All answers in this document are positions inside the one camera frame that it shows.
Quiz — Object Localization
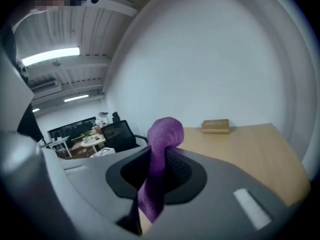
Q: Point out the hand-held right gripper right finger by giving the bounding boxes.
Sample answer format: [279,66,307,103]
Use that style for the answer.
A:
[141,147,295,240]

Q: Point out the white desk lamp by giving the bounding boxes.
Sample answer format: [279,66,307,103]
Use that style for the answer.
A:
[97,111,110,125]

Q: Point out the black display shelf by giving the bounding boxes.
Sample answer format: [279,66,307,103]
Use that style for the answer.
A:
[46,116,98,142]

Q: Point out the wooden block stand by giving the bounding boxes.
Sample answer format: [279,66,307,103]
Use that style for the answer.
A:
[201,118,231,135]

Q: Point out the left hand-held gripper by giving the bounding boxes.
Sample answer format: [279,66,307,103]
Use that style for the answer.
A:
[89,146,116,159]

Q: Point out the round white table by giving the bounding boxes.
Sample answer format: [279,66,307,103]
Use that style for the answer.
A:
[79,135,108,158]

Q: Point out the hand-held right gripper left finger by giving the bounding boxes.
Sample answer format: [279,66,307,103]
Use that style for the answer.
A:
[42,145,152,237]

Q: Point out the black mesh office chair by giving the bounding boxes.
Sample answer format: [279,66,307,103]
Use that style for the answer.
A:
[99,119,149,154]

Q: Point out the purple cloth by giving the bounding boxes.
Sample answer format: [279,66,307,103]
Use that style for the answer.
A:
[136,116,185,223]

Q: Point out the rectangular wooden table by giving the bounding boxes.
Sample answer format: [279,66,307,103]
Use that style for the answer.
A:
[69,136,87,157]

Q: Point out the ceiling air conditioner unit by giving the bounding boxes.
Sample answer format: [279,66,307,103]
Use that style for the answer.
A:
[29,80,60,94]

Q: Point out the green potted plant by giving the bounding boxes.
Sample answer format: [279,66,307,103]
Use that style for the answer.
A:
[80,131,92,144]

